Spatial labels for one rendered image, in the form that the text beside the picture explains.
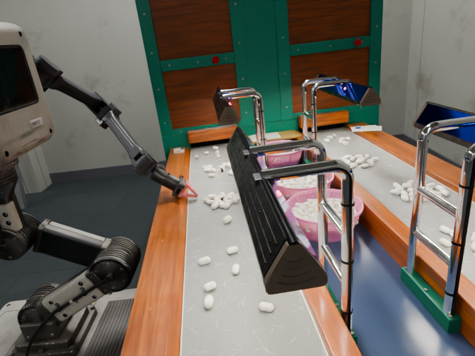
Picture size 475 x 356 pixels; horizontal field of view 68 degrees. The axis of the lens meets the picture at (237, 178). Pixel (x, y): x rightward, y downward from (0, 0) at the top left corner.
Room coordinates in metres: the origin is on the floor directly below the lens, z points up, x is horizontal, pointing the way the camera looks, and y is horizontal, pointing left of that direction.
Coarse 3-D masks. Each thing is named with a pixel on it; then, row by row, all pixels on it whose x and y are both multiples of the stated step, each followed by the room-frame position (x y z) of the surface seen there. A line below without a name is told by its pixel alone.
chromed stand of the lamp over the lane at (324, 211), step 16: (272, 144) 0.74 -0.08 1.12; (288, 144) 0.73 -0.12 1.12; (304, 144) 0.73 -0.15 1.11; (320, 144) 0.74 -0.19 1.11; (320, 160) 0.74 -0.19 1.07; (336, 160) 0.59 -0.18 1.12; (256, 176) 0.59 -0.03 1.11; (272, 176) 0.58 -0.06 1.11; (288, 176) 0.57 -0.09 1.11; (304, 176) 0.58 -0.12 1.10; (320, 176) 0.74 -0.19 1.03; (352, 176) 0.59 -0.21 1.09; (320, 192) 0.74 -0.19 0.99; (352, 192) 0.59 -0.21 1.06; (320, 208) 0.74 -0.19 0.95; (352, 208) 0.59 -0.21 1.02; (320, 224) 0.74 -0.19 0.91; (336, 224) 0.63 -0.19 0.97; (352, 224) 0.59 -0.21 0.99; (320, 240) 0.74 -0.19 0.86; (352, 240) 0.59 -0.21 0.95; (320, 256) 0.74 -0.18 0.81; (352, 256) 0.59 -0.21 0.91; (336, 272) 0.63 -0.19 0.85; (352, 272) 0.59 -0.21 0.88; (352, 288) 0.59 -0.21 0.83; (336, 304) 0.67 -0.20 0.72; (352, 304) 0.59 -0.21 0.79; (352, 320) 0.59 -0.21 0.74; (352, 336) 0.58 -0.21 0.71
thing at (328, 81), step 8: (312, 80) 1.72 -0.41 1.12; (320, 80) 1.73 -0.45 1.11; (328, 80) 1.73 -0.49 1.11; (336, 80) 1.59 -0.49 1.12; (344, 80) 1.58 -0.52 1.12; (304, 88) 1.72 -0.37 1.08; (312, 88) 1.57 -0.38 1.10; (304, 96) 1.72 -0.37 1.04; (312, 96) 1.57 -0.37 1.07; (304, 104) 1.72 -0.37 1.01; (312, 104) 1.57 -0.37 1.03; (304, 112) 1.71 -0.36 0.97; (312, 112) 1.57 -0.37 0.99; (304, 120) 1.72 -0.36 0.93; (312, 120) 1.57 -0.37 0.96; (304, 128) 1.72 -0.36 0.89; (312, 128) 1.57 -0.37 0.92; (304, 136) 1.72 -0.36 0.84; (312, 136) 1.57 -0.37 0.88; (304, 152) 1.73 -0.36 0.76; (312, 152) 1.58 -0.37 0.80; (304, 160) 1.72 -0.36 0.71; (312, 160) 1.58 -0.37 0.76
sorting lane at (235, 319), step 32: (192, 160) 1.86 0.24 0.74; (224, 160) 1.79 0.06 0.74; (224, 192) 1.37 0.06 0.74; (192, 224) 1.13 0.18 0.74; (224, 224) 1.10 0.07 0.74; (192, 256) 0.92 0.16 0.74; (224, 256) 0.90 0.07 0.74; (192, 288) 0.77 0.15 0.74; (224, 288) 0.75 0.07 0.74; (256, 288) 0.74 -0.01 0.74; (192, 320) 0.65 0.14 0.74; (224, 320) 0.64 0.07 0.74; (256, 320) 0.63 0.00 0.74; (288, 320) 0.62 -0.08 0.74; (192, 352) 0.56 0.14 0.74; (224, 352) 0.55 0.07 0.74; (256, 352) 0.54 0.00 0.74; (288, 352) 0.53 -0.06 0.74; (320, 352) 0.52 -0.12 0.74
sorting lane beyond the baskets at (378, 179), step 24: (336, 144) 1.84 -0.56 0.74; (360, 144) 1.80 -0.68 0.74; (360, 168) 1.46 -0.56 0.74; (384, 168) 1.43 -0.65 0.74; (408, 168) 1.40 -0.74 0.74; (384, 192) 1.20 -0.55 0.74; (456, 192) 1.13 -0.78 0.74; (408, 216) 1.00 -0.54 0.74; (432, 216) 0.99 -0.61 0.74; (432, 240) 0.86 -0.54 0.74
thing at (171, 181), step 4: (168, 176) 1.32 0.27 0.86; (172, 176) 1.33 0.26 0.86; (180, 176) 1.37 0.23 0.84; (164, 180) 1.31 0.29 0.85; (168, 180) 1.31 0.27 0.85; (172, 180) 1.32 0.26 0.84; (176, 180) 1.32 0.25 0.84; (180, 180) 1.32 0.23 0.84; (164, 184) 1.31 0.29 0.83; (168, 184) 1.31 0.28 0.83; (172, 184) 1.31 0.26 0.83; (176, 184) 1.31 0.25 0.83; (180, 184) 1.29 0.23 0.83; (168, 188) 1.32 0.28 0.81; (172, 188) 1.31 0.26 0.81; (176, 188) 1.29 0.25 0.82; (172, 192) 1.31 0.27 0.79; (176, 192) 1.31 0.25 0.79
